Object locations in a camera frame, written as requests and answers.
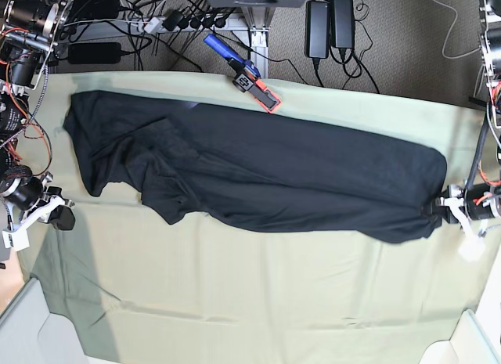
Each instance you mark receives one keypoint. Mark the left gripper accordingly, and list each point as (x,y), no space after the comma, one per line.
(451,207)

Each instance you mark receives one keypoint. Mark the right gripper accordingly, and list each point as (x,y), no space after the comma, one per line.
(48,207)

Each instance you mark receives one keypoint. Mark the black T-shirt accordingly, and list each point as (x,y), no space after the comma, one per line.
(255,171)

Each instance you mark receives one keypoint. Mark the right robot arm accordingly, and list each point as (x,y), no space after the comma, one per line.
(30,31)

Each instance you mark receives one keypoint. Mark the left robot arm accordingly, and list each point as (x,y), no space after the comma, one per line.
(478,200)

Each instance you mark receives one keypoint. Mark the light green table cloth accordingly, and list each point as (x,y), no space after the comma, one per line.
(139,290)

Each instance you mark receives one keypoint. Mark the white bin left corner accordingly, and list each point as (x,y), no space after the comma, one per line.
(30,333)

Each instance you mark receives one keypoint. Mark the white bin corner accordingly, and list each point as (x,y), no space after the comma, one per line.
(476,339)
(30,333)

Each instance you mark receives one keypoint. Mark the white bin right corner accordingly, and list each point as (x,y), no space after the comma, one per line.
(476,339)

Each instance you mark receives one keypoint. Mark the black power brick left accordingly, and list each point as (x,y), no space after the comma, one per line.
(94,53)

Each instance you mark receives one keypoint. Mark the black power adapter pair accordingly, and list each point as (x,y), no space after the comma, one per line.
(329,24)

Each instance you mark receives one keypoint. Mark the white power strip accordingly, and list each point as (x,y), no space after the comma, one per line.
(162,25)

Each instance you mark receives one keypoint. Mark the blue orange bar clamp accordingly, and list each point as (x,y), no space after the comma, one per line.
(248,78)

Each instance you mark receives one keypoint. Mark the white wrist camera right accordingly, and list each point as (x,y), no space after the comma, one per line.
(16,240)

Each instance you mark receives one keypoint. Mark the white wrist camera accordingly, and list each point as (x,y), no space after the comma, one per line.
(16,240)
(471,250)

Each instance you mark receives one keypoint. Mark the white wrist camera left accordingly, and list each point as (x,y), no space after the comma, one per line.
(471,250)

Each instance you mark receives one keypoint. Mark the aluminium frame post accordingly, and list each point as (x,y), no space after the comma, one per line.
(256,36)

